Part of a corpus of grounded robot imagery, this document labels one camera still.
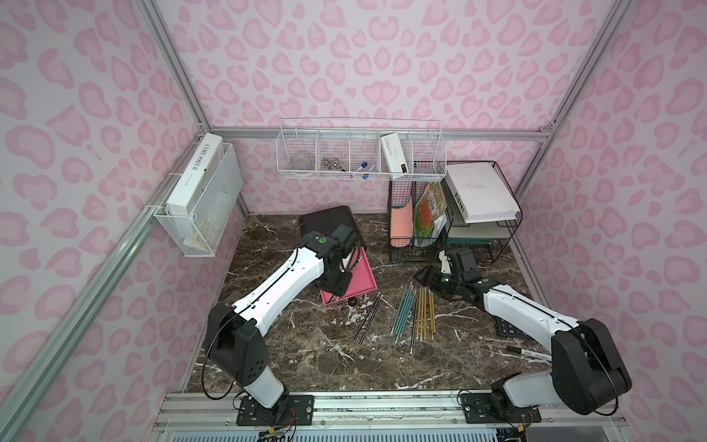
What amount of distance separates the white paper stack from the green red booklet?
0.05 meters

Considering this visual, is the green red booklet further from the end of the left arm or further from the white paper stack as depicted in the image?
the end of the left arm

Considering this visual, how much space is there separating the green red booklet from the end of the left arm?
396 mm

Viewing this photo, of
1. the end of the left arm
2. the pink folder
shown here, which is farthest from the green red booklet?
the end of the left arm

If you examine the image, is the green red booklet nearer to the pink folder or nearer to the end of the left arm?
the pink folder

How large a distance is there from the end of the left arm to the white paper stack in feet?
1.43

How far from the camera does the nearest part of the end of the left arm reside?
1.89 feet

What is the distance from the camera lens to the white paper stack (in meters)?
0.90

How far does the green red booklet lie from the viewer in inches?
37.9
